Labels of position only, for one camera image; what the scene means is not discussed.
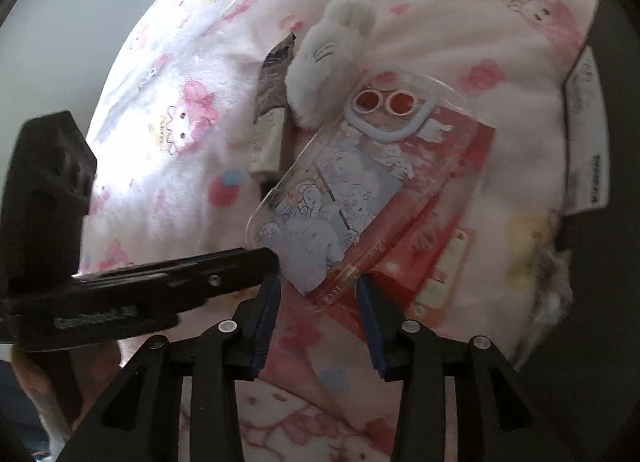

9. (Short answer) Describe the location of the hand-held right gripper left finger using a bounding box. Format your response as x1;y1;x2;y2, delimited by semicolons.
57;273;282;462

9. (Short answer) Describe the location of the pink cartoon printed blanket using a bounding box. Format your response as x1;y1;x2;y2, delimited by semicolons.
82;0;607;462

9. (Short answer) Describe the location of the hand cream tube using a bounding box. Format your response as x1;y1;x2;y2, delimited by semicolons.
250;34;301;177

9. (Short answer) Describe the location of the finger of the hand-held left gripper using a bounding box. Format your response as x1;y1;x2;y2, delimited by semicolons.
75;247;280;315

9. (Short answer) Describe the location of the red cartoon packet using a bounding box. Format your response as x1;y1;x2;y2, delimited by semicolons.
305;109;497;330

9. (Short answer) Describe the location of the white plush cat toy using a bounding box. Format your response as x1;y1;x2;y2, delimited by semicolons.
285;0;377;130

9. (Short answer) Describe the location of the black container with white label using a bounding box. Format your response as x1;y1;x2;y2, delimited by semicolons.
552;44;626;253

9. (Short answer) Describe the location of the clear cartoon phone case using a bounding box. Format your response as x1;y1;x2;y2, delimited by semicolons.
246;69;483;315

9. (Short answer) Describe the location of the crumpled clear plastic bag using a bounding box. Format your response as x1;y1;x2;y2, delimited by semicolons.
530;242;575;343

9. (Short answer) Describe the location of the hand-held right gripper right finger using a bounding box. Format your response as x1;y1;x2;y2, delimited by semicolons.
355;274;577;462

